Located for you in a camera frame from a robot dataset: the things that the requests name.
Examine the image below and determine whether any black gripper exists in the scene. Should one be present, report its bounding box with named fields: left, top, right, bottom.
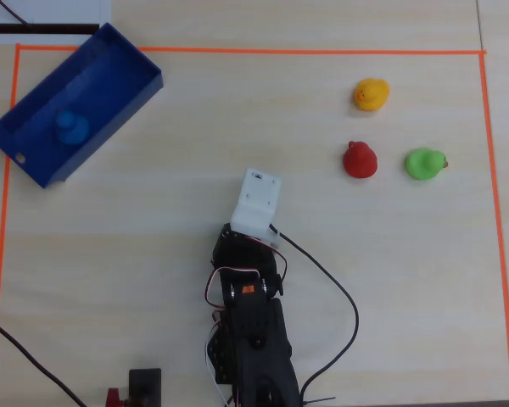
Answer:
left=210, top=223, right=286, bottom=279

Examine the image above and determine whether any blue rubber duck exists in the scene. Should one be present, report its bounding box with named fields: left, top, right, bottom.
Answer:
left=53, top=109, right=90, bottom=147

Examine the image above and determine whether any red rubber duck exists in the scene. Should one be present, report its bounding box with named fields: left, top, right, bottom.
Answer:
left=342, top=140, right=379, bottom=180

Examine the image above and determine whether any green rubber duck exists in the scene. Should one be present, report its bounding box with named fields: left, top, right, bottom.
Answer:
left=404, top=147, right=450, bottom=181

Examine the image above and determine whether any yellow rubber duck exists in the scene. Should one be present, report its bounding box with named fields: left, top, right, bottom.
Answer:
left=352, top=78, right=391, bottom=113

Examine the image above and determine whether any blue plastic box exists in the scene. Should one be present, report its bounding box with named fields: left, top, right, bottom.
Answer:
left=0, top=21, right=165, bottom=190

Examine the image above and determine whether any red clamp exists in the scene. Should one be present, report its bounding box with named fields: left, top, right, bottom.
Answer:
left=104, top=386, right=131, bottom=407

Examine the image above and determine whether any orange tape strip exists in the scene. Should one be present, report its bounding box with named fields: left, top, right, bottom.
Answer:
left=0, top=44, right=23, bottom=407
left=15, top=43, right=487, bottom=57
left=478, top=53, right=509, bottom=402

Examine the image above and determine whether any white camera box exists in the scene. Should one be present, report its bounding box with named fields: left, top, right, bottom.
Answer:
left=230, top=167, right=283, bottom=247

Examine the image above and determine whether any black camera cable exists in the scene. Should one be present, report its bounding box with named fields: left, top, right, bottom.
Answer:
left=269, top=223, right=361, bottom=404

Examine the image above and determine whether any black camera stand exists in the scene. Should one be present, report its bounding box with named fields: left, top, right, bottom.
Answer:
left=128, top=367, right=163, bottom=407

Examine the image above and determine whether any thick black cable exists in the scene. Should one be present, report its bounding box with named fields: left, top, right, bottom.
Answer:
left=0, top=312, right=88, bottom=407

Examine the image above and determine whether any thin black cable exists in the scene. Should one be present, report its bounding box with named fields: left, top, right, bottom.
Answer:
left=0, top=0, right=29, bottom=25

